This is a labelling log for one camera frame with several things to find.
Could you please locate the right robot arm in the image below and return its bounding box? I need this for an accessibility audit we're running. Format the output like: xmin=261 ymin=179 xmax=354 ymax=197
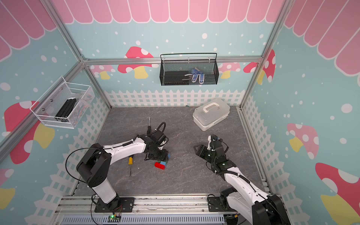
xmin=194 ymin=135 xmax=291 ymax=225

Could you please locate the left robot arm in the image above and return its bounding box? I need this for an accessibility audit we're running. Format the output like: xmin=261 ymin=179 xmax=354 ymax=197
xmin=76 ymin=130 xmax=169 ymax=210

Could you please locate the orange black screwdriver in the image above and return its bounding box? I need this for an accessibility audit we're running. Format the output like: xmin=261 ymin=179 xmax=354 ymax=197
xmin=147 ymin=117 xmax=152 ymax=135

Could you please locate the yellow black screwdriver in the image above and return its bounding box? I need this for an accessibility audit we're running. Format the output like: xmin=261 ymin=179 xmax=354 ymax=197
xmin=128 ymin=156 xmax=133 ymax=176

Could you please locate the white plastic storage box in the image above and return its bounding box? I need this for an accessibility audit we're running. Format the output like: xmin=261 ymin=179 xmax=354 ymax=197
xmin=193 ymin=98 xmax=230 ymax=131

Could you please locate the black box in black basket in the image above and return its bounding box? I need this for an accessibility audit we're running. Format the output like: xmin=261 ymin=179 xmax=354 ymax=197
xmin=161 ymin=71 xmax=192 ymax=86

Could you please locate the blue white item in basket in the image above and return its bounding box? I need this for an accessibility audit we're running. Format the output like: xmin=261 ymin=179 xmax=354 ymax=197
xmin=185 ymin=67 xmax=205 ymax=84

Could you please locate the green lit circuit board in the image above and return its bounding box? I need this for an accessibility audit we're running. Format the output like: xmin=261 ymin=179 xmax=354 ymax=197
xmin=108 ymin=214 xmax=121 ymax=223

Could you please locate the black item in white basket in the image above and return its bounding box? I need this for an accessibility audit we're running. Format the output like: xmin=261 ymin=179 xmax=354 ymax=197
xmin=54 ymin=97 xmax=77 ymax=122

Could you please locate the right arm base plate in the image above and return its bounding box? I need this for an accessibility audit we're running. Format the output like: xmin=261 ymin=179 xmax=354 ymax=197
xmin=207 ymin=195 xmax=235 ymax=212

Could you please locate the grey cable duct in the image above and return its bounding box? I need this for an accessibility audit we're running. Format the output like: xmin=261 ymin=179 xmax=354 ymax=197
xmin=60 ymin=214 xmax=226 ymax=225

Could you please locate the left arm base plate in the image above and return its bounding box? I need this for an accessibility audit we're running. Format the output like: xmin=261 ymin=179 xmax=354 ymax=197
xmin=94 ymin=196 xmax=135 ymax=213

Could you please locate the black wire mesh basket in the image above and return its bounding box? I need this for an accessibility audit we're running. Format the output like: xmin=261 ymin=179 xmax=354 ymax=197
xmin=159 ymin=52 xmax=219 ymax=86

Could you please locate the white wire mesh basket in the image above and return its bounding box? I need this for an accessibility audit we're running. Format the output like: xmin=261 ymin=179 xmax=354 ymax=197
xmin=30 ymin=77 xmax=95 ymax=129

